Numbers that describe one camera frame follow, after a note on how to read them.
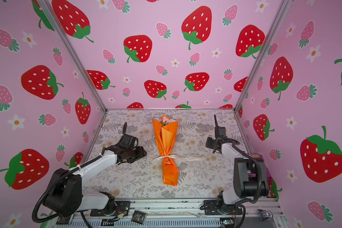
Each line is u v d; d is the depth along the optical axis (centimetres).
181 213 73
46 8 69
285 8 69
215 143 71
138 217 70
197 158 93
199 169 88
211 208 73
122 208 74
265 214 70
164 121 104
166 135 95
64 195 42
